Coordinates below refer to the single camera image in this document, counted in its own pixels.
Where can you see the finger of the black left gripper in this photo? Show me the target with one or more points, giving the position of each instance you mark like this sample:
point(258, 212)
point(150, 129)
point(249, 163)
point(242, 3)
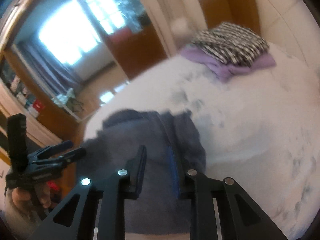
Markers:
point(69, 157)
point(49, 151)

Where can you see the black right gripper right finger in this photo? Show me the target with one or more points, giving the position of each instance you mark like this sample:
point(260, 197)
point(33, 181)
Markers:
point(220, 209)

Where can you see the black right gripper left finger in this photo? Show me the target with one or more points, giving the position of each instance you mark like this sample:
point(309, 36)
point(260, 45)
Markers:
point(96, 209)

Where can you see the blue denim jeans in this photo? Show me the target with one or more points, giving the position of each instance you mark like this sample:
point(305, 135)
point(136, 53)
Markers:
point(157, 211)

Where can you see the person left hand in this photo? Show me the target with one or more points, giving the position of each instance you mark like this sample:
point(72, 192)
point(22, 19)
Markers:
point(21, 197)

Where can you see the white floral bed sheet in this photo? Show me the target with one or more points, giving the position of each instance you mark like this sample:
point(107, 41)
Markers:
point(262, 129)

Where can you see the brown wooden cabinet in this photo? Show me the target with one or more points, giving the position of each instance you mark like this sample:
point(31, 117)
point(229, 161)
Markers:
point(126, 28)

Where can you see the purple folded garment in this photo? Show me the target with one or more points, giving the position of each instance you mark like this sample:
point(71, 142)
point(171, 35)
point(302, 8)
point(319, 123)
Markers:
point(226, 71)

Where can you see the black white striped folded garment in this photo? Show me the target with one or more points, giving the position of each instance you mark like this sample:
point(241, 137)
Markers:
point(230, 43)

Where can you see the beige curtain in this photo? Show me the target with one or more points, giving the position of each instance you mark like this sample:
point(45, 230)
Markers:
point(175, 21)

